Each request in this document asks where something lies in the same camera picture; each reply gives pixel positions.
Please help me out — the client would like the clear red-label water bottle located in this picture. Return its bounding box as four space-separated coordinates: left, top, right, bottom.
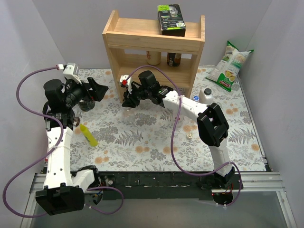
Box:
175 114 185 126

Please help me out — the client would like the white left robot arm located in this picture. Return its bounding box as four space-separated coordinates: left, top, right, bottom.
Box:
36 77 108 215

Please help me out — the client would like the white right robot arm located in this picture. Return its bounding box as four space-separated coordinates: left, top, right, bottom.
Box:
120 71 235 189

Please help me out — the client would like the cream bottle on shelf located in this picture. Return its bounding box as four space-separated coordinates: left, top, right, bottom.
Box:
146 51 162 66

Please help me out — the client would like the yellow-green glue bottle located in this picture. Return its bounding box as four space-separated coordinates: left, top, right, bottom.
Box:
79 124 98 147

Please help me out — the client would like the white bottle with black cap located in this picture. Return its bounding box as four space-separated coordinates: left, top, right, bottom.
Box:
199 88 213 105

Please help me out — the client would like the small metallic bottle cap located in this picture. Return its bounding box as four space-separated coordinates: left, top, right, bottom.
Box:
186 133 193 139

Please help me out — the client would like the tape roll with black band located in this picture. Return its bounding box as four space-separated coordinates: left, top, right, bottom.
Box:
78 100 95 112

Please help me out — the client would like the brown chocolate bar wrapper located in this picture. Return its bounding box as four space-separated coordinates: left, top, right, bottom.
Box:
73 116 80 127

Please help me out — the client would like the dark jar on shelf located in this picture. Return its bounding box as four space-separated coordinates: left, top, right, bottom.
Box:
167 53 181 67

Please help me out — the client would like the floral patterned table mat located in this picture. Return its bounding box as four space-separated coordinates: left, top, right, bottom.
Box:
70 67 266 172

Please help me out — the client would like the light wooden shelf unit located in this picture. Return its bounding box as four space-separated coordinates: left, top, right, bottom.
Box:
103 10 205 100

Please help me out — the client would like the black green product box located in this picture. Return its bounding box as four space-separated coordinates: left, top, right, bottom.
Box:
157 4 186 37

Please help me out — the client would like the green chips bag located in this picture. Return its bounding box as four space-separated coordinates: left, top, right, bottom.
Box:
206 40 254 92

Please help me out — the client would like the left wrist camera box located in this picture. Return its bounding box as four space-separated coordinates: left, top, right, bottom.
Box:
63 63 81 84

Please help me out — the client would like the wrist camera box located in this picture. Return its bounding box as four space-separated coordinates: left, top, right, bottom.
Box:
119 75 133 94
63 63 81 84

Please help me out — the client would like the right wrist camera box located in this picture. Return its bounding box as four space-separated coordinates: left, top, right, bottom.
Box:
119 75 133 94

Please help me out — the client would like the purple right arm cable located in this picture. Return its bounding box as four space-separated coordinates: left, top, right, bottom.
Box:
125 65 244 206

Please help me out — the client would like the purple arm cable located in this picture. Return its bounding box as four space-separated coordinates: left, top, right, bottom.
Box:
2 65 124 218
125 65 244 206

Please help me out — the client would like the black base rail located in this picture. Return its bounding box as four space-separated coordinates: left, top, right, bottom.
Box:
76 171 245 202

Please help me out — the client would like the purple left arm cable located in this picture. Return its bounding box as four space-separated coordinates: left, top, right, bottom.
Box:
2 65 124 218

